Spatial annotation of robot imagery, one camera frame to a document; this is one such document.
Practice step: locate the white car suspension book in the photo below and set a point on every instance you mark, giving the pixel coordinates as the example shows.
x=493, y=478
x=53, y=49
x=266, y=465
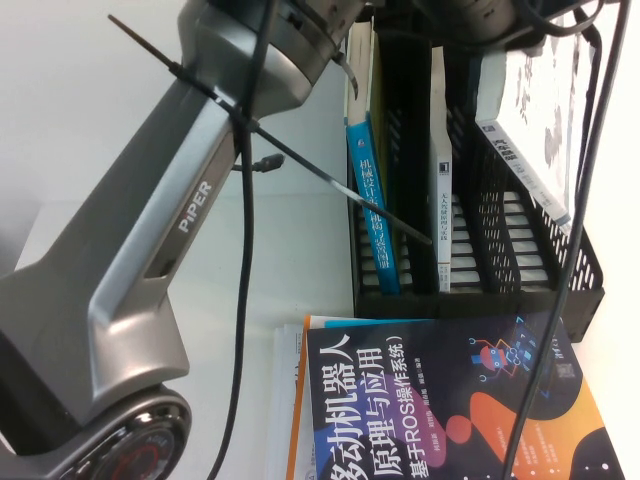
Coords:
x=540, y=100

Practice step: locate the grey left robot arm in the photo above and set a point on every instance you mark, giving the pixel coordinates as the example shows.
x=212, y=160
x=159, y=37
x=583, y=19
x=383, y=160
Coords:
x=150, y=225

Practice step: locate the thick book with blue spine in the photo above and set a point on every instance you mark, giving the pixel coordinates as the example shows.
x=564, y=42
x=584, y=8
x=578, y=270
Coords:
x=375, y=190

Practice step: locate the orange-edged book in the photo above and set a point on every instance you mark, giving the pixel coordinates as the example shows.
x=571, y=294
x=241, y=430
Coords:
x=299, y=390

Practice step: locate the plain white book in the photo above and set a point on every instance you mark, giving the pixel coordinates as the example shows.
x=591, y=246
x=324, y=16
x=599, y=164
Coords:
x=280, y=400

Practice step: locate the thin white book grey spine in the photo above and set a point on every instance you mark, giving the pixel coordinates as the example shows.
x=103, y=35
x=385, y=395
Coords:
x=442, y=125

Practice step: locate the black perforated plastic book stand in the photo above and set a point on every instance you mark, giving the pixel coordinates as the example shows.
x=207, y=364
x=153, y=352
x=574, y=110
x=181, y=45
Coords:
x=505, y=270

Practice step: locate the dark mobile robot book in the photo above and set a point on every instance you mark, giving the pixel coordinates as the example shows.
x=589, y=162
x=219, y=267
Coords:
x=450, y=400

